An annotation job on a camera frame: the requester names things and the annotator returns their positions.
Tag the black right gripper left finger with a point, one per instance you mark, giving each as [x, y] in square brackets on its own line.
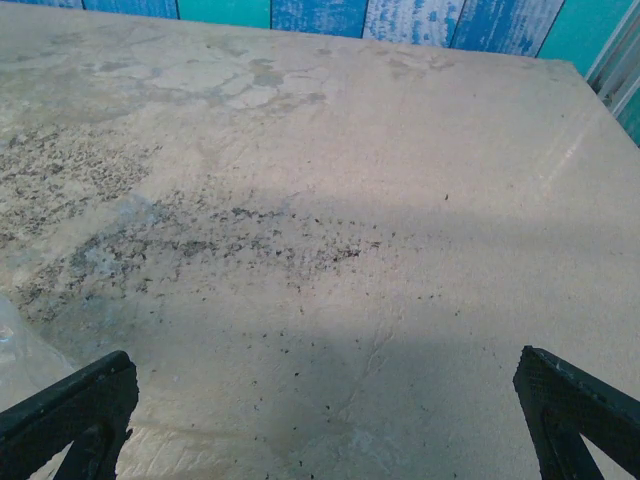
[75, 395]

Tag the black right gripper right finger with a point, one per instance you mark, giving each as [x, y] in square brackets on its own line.
[550, 395]

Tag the aluminium frame post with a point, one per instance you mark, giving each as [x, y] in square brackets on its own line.
[612, 75]

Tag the clear plastic bottle blue label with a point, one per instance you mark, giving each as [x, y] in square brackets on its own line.
[20, 350]

